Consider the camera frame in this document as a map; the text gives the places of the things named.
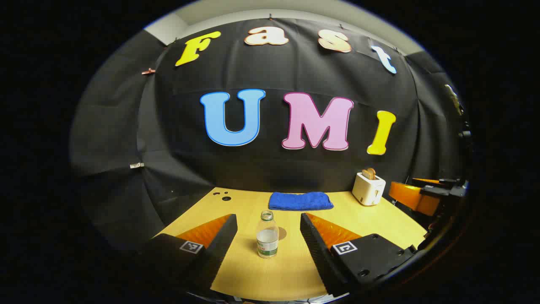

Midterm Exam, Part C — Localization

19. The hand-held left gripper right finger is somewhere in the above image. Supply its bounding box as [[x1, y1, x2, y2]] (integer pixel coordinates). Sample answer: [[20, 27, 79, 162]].
[[300, 213, 418, 298]]

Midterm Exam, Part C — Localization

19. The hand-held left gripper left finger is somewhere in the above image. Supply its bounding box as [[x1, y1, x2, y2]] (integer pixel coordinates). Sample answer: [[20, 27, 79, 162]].
[[139, 214, 238, 296]]

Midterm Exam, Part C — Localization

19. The clear plastic water bottle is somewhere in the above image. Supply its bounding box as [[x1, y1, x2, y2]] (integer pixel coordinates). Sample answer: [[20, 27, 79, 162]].
[[256, 210, 280, 259]]

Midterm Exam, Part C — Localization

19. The folded blue towel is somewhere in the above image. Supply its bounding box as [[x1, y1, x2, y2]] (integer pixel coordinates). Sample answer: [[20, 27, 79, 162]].
[[268, 192, 334, 211]]

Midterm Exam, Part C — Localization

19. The white toaster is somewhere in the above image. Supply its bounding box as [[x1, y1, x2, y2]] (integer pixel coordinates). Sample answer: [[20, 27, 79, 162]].
[[352, 172, 386, 206]]

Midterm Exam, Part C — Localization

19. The black backdrop cloth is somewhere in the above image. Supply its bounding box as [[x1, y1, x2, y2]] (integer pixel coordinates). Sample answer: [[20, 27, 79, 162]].
[[70, 17, 469, 254]]

